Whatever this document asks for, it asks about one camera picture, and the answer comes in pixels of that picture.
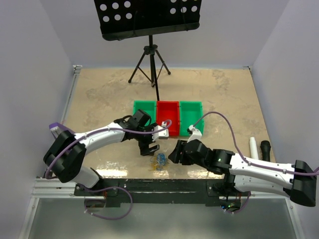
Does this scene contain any black music stand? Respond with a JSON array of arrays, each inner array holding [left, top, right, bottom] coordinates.
[[94, 0, 202, 89]]

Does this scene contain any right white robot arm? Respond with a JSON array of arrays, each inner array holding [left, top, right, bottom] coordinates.
[[168, 139, 317, 207]]

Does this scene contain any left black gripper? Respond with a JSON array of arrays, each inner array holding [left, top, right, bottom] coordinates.
[[134, 122, 160, 155]]

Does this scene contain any purple holder block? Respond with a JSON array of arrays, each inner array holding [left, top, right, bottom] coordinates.
[[49, 122, 74, 139]]

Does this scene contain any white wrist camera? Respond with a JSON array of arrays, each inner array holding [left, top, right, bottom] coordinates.
[[152, 119, 172, 142], [187, 125, 202, 142]]

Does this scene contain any green bin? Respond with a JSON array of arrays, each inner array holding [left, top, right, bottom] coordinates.
[[179, 101, 203, 137], [133, 101, 157, 125]]

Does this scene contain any black cylinder tool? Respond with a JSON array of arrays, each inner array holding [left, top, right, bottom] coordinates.
[[260, 140, 271, 162]]

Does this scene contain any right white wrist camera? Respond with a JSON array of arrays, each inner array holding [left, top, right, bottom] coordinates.
[[187, 125, 202, 142]]

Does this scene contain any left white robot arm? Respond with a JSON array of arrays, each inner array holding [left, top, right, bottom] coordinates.
[[43, 110, 161, 195]]

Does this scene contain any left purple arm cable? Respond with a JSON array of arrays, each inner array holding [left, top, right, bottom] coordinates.
[[44, 119, 173, 180]]

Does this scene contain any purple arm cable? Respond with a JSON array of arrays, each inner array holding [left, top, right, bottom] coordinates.
[[193, 111, 319, 177], [44, 119, 173, 180]]

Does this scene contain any red bin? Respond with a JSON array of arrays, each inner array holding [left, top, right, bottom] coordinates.
[[156, 101, 180, 136]]

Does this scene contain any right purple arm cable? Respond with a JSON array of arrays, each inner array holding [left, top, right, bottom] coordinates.
[[193, 111, 319, 177]]

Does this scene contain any white cylinder tool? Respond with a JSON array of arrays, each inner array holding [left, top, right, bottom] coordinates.
[[249, 137, 259, 160]]

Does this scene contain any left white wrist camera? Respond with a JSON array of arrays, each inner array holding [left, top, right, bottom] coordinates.
[[152, 119, 172, 142]]

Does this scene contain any coloured cable bundle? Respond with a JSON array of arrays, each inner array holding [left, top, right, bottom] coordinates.
[[148, 152, 171, 172]]

